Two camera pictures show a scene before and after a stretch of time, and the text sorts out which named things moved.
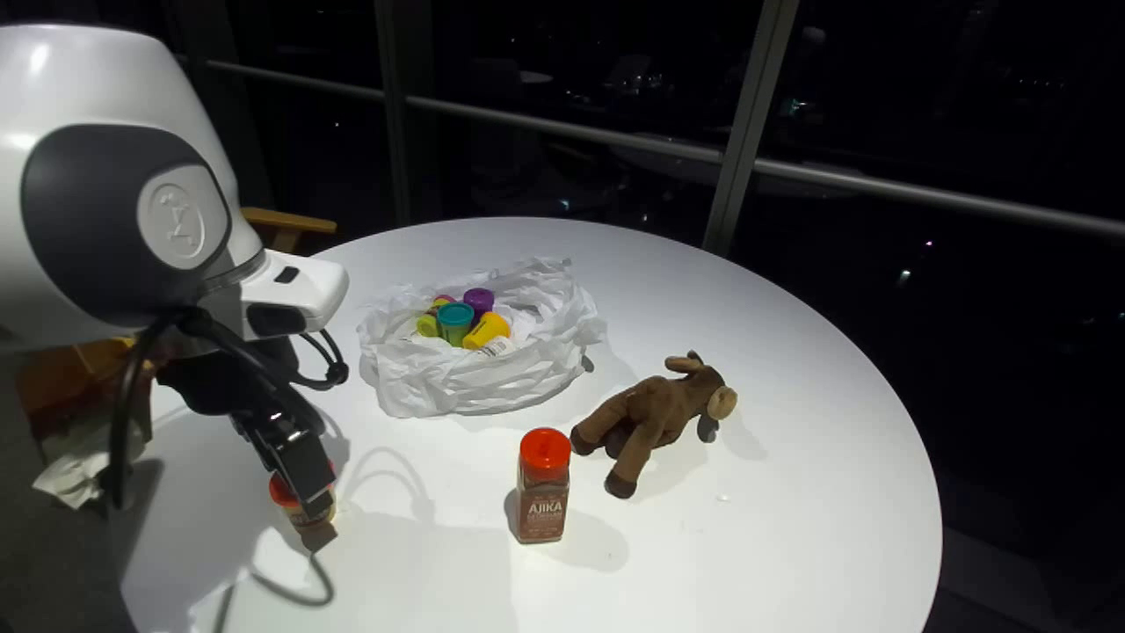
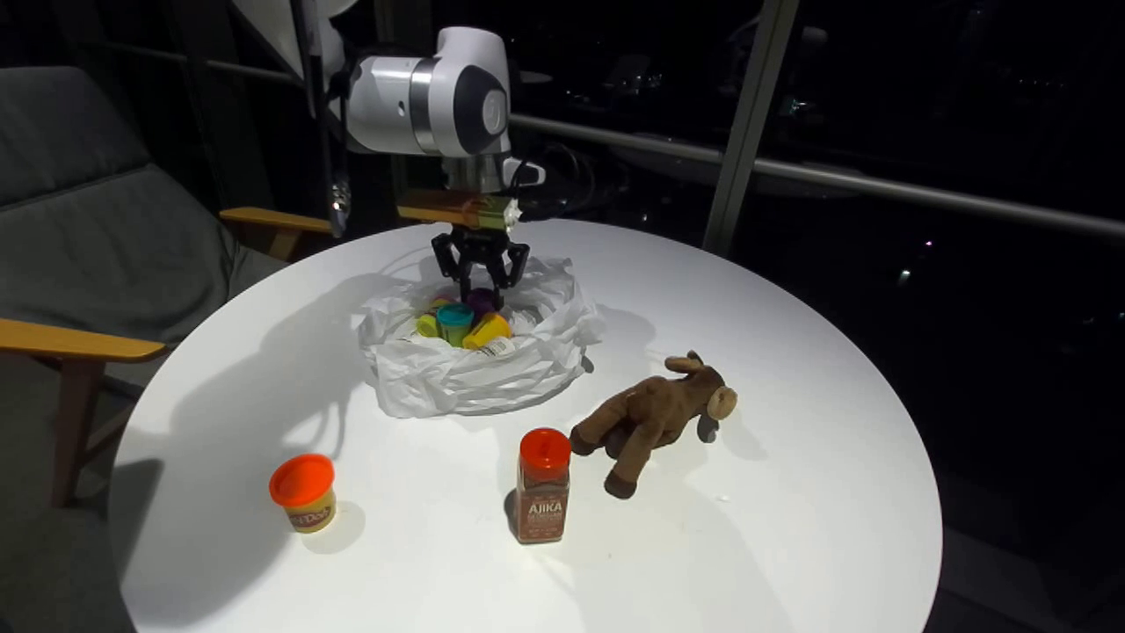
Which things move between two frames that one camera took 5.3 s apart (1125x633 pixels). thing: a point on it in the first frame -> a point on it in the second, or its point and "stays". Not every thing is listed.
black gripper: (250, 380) -> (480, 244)
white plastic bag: (415, 374) stays
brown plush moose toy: (638, 416) stays
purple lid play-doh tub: (480, 298) stays
